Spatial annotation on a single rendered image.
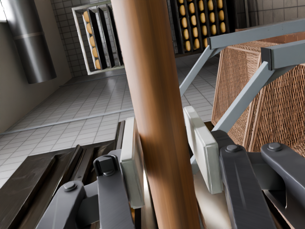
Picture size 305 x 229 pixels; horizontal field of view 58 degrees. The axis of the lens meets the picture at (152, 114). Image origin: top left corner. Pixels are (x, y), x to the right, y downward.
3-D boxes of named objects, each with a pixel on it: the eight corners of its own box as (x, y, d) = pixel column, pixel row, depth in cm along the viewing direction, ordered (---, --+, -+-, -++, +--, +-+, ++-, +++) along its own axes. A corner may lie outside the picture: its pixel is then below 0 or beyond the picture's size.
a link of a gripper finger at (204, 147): (203, 145, 14) (218, 142, 14) (182, 106, 20) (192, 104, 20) (210, 196, 15) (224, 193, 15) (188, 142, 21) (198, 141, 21)
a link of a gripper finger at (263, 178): (228, 172, 12) (294, 160, 12) (204, 131, 17) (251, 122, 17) (232, 200, 13) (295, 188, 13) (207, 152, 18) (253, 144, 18)
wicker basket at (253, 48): (300, 151, 125) (240, 163, 125) (252, 114, 178) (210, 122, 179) (298, 43, 110) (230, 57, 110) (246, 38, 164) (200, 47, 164)
